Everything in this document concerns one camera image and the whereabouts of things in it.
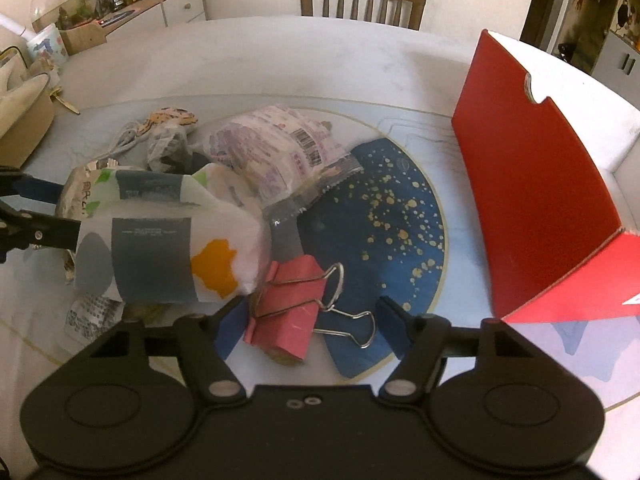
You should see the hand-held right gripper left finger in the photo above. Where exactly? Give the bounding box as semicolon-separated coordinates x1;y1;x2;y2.
90;298;252;407

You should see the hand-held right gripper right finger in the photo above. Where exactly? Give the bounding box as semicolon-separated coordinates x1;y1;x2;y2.
377;296;539;404

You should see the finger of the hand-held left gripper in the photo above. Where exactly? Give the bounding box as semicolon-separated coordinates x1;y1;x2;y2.
0;200;83;262
0;165;67;206

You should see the pink binder clip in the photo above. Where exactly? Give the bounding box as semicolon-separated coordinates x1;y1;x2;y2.
243;255;376;361

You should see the white printed tissue pack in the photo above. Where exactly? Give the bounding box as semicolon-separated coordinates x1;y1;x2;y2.
74;195;273;306

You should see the small clear cartoon-print bag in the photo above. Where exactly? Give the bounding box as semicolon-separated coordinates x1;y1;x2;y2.
144;106;202;172

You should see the purple snack packet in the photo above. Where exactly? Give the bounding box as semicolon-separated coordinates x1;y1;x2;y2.
207;104;362;226

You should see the red cardboard box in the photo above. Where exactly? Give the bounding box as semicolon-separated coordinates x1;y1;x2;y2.
451;29;640;324

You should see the beige storage bag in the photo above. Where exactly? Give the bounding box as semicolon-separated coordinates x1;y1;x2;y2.
0;45;57;168

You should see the gold stick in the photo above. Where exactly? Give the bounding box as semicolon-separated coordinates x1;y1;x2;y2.
50;91;81;116

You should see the clear printed snack packet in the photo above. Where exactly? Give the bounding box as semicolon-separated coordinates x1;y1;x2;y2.
54;160;127;347

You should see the printed blue table mat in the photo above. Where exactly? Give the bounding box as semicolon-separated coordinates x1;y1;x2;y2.
0;94;640;413

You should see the white printed cup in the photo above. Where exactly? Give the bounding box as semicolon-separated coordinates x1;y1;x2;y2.
26;22;70;69

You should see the small cardboard box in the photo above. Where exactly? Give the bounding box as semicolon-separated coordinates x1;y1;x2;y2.
59;19;109;56

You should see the glass bowl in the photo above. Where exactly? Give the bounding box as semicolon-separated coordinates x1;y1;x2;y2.
31;0;102;32

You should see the black tray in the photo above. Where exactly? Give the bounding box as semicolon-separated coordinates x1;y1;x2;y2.
97;8;137;26

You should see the white sideboard cabinet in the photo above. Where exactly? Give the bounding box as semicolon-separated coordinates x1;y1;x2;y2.
100;0;207;37

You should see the grey cabinet with shelves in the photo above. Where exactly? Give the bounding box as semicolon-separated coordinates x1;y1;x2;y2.
592;29;640;111

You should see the dark brown door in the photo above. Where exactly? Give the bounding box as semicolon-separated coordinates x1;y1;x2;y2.
520;0;577;57

